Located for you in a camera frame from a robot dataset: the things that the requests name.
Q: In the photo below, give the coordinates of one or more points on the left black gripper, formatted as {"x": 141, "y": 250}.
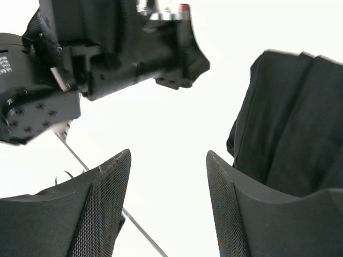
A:
{"x": 101, "y": 47}

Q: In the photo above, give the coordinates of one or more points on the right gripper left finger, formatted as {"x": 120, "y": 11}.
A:
{"x": 80, "y": 217}

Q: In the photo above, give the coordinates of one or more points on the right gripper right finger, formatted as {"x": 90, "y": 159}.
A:
{"x": 252, "y": 219}

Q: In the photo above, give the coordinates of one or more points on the black pleated skirt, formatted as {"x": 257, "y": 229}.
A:
{"x": 288, "y": 133}

